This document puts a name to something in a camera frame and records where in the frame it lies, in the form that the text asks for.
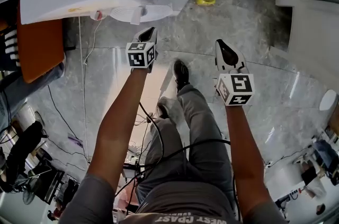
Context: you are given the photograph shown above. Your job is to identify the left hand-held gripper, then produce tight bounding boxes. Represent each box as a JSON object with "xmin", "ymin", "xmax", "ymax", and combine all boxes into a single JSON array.
[{"xmin": 124, "ymin": 26, "xmax": 159, "ymax": 73}]

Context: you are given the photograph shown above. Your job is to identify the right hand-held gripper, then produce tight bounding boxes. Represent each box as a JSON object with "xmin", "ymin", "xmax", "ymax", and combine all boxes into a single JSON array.
[{"xmin": 215, "ymin": 39, "xmax": 256, "ymax": 106}]

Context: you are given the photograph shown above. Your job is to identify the person's right forearm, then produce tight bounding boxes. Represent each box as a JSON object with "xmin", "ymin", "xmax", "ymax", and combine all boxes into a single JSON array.
[{"xmin": 225, "ymin": 105, "xmax": 267, "ymax": 218}]

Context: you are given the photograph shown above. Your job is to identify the person's left forearm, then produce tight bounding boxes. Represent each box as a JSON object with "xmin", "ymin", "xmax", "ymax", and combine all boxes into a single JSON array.
[{"xmin": 86, "ymin": 68, "xmax": 150, "ymax": 192}]

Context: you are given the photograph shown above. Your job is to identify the person's right black shoe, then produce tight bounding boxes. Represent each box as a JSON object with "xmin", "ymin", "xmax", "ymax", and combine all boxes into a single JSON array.
[{"xmin": 173, "ymin": 59, "xmax": 190, "ymax": 91}]

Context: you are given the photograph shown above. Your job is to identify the person's black shoe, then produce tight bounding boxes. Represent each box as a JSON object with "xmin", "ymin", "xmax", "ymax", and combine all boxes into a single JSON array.
[
  {"xmin": 156, "ymin": 96, "xmax": 175, "ymax": 120},
  {"xmin": 173, "ymin": 59, "xmax": 190, "ymax": 91}
]

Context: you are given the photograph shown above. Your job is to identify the person's grey trousers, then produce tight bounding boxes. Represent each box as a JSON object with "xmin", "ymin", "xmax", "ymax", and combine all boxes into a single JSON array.
[{"xmin": 135, "ymin": 84, "xmax": 236, "ymax": 208}]

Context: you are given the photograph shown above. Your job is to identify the person's left black shoe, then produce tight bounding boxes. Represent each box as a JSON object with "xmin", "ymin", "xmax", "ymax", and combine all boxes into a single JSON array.
[{"xmin": 156, "ymin": 96, "xmax": 175, "ymax": 120}]

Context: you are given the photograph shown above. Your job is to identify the white vanity unit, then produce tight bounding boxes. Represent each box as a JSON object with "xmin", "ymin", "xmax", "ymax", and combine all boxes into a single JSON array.
[{"xmin": 269, "ymin": 0, "xmax": 339, "ymax": 102}]

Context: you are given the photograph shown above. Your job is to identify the white round stool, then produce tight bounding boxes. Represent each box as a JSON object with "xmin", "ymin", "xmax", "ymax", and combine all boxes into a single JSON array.
[{"xmin": 319, "ymin": 89, "xmax": 339, "ymax": 112}]

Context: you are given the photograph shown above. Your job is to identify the orange sofa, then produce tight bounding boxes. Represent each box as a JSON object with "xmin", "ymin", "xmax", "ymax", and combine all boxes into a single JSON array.
[{"xmin": 0, "ymin": 0, "xmax": 66, "ymax": 84}]

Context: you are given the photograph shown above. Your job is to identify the purple cloth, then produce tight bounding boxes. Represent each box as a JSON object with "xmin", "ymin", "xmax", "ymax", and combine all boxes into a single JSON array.
[{"xmin": 67, "ymin": 133, "xmax": 84, "ymax": 147}]

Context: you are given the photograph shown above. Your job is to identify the black white striped blanket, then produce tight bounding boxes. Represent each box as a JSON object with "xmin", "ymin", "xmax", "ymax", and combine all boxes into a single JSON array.
[{"xmin": 0, "ymin": 24, "xmax": 22, "ymax": 71}]

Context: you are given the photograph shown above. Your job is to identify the person's grey shirt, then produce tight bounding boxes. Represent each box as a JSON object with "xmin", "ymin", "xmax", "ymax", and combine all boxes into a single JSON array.
[{"xmin": 58, "ymin": 174, "xmax": 288, "ymax": 224}]

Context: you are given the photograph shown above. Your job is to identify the white floor cable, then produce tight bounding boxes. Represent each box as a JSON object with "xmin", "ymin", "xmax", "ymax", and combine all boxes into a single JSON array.
[{"xmin": 78, "ymin": 16, "xmax": 103, "ymax": 163}]

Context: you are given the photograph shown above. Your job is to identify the black cable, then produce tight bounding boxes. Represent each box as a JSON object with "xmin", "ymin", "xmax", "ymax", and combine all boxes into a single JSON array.
[{"xmin": 113, "ymin": 102, "xmax": 240, "ymax": 221}]

